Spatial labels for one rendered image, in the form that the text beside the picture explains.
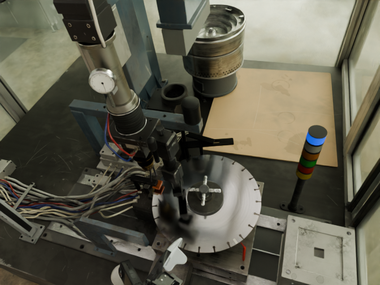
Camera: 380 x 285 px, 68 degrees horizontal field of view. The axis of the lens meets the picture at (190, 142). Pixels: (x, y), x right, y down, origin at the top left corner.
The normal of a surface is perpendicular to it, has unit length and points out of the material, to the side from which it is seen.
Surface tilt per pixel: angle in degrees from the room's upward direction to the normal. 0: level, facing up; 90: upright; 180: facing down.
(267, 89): 0
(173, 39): 90
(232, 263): 0
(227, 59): 90
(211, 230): 0
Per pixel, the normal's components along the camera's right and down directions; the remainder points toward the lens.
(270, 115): -0.11, -0.64
